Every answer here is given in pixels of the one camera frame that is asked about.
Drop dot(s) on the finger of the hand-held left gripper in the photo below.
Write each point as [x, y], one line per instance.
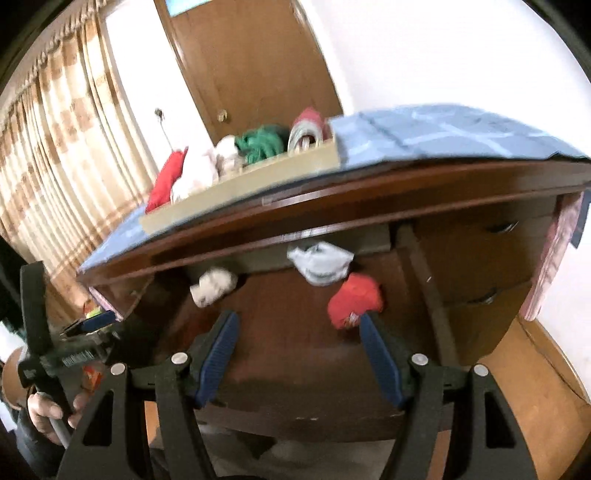
[111, 346]
[99, 321]

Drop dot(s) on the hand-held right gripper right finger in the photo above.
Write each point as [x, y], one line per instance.
[381, 360]

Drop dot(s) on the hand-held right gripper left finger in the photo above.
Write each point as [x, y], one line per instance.
[217, 360]

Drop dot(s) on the red knit sock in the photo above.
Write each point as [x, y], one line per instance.
[355, 297]

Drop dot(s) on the bright red underwear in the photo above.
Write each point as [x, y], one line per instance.
[166, 180]

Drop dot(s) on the white underwear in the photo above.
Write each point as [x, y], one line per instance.
[194, 177]

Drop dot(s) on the beige shallow tray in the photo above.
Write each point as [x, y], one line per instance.
[258, 184]

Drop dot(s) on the large beige ribbed sock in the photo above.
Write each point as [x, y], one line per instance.
[227, 154]

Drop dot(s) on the green black striped sock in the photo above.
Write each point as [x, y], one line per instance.
[258, 143]

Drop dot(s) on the red grey sock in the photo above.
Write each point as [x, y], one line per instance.
[307, 124]

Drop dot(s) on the person's left forearm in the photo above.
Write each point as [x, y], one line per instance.
[37, 452]

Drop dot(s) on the small wooden drawer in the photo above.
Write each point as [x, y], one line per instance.
[489, 327]
[485, 258]

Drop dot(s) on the person's left hand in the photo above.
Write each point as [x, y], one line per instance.
[44, 415]

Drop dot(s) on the green yellow packet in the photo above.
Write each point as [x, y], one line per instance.
[92, 311]

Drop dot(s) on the pink striped cloth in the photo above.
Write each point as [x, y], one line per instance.
[106, 302]
[551, 258]

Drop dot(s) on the dark hanging bag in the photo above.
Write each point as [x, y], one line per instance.
[9, 277]

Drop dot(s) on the wooden chair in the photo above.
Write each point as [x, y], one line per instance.
[11, 378]

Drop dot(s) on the dark wooden desk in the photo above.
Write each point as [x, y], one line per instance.
[369, 194]

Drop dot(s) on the beige patterned curtain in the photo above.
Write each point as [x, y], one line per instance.
[55, 138]

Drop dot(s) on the curtain tieback tassel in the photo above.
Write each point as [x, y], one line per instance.
[159, 112]

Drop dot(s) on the blue plaid tablecloth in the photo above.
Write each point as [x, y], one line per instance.
[438, 134]

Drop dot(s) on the brass door knob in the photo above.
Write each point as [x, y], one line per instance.
[223, 115]

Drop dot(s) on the brown wooden door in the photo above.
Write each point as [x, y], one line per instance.
[249, 60]

